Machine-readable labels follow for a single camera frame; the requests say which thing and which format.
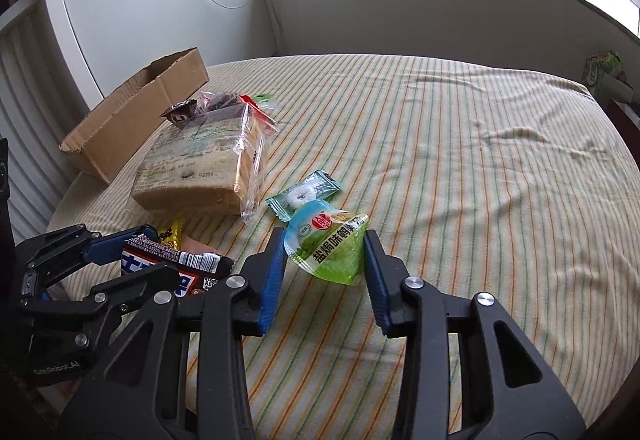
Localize black chocolate bar packet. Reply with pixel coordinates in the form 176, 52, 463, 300
121, 235, 236, 298

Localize cardboard box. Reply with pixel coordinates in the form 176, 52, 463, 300
59, 48, 210, 184

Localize green jelly pouch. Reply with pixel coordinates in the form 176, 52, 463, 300
282, 200, 371, 287

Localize dark candy wrapper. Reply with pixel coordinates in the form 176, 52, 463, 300
160, 99, 198, 127

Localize dark wooden furniture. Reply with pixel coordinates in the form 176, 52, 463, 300
607, 98, 640, 151

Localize sliced bread loaf bag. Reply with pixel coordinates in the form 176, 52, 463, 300
131, 103, 266, 225

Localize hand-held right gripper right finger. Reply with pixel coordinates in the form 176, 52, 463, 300
362, 229, 586, 440

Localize clear red-edged pastry packet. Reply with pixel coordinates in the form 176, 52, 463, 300
195, 90, 278, 136

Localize green printed box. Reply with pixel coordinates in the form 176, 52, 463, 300
584, 50, 632, 96

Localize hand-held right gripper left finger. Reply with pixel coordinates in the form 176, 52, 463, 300
57, 226, 287, 440

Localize yellow snack packet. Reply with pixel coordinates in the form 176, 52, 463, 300
157, 219, 186, 251

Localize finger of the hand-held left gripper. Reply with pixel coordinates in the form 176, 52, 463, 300
75, 264, 181, 346
14, 223, 160, 303

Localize teal snack packet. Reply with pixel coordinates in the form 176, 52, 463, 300
265, 169, 342, 222

